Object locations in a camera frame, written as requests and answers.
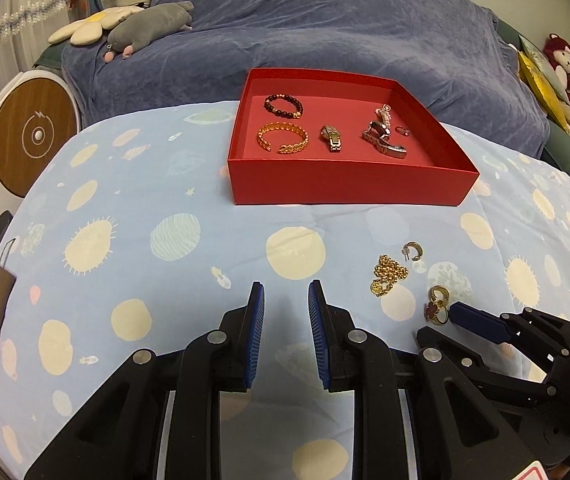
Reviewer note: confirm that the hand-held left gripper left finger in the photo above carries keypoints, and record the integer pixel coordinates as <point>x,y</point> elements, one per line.
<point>256,340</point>

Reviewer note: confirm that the grey plush toy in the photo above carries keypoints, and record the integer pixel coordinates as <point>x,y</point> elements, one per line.
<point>150,22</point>

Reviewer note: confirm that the gold hoop earring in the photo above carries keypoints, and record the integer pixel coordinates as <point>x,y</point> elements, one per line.
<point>417,250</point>

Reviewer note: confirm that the flower-shaped pillow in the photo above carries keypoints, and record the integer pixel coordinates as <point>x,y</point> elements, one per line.
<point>85,30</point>

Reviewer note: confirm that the gold wristwatch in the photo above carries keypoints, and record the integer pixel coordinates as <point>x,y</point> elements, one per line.
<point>332,139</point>

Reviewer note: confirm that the blue planet-print cloth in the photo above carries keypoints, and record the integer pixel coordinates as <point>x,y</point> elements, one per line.
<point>165,285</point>

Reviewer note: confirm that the red cardboard box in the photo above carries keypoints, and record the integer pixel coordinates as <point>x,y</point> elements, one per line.
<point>345,185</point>

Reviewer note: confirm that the silver wristwatch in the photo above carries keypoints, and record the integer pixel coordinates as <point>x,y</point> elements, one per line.
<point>390,147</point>

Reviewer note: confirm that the blue-grey blanket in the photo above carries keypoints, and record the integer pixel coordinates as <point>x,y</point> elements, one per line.
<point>340,25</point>

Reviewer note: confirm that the yellow pillow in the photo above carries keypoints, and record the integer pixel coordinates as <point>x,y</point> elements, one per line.
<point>535,80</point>

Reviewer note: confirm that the red monkey plush toy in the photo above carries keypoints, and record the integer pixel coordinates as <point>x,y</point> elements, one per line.
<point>560,55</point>

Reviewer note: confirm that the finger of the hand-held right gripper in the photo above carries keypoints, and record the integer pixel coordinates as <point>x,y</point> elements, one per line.
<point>495,382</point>
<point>475,320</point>

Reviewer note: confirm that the white device with wooden disc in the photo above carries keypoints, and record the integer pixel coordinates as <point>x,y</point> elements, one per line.
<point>30,160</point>

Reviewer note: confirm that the silver-grey pillow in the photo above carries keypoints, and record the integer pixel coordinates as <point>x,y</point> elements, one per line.
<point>540,60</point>

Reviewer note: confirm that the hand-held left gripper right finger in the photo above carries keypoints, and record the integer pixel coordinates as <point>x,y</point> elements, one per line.
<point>317,340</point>

